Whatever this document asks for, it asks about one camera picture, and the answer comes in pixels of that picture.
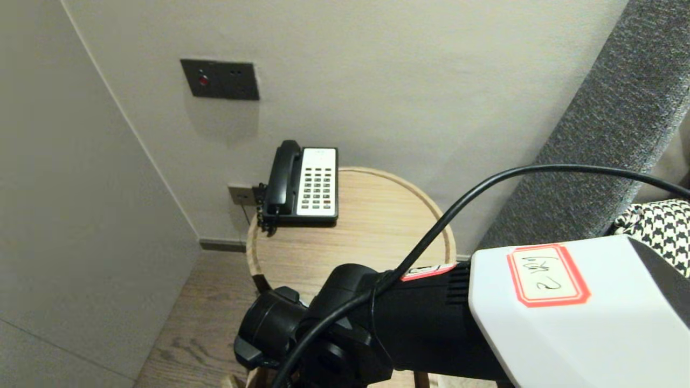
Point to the curved wooden nightstand drawer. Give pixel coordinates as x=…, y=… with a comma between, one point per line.
x=253, y=380

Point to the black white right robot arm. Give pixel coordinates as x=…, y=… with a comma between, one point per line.
x=566, y=334

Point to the black telephone base white keypad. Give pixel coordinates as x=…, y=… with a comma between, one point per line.
x=318, y=183

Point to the round wooden nightstand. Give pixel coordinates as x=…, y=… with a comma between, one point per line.
x=350, y=242

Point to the black telephone handset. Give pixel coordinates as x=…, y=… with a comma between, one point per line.
x=283, y=178

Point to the small red edged sticker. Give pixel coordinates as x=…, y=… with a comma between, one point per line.
x=428, y=272

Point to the red bordered handwritten label sticker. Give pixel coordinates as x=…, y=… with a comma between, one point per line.
x=547, y=275

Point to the grey fabric bed headboard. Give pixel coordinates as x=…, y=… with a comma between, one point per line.
x=604, y=124

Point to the black white houndstooth pillow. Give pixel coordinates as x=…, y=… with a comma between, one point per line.
x=663, y=221

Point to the beige wall jack plate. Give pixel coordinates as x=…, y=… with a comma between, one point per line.
x=238, y=195

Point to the dark wall switch panel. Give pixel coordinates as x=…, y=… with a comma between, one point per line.
x=221, y=81

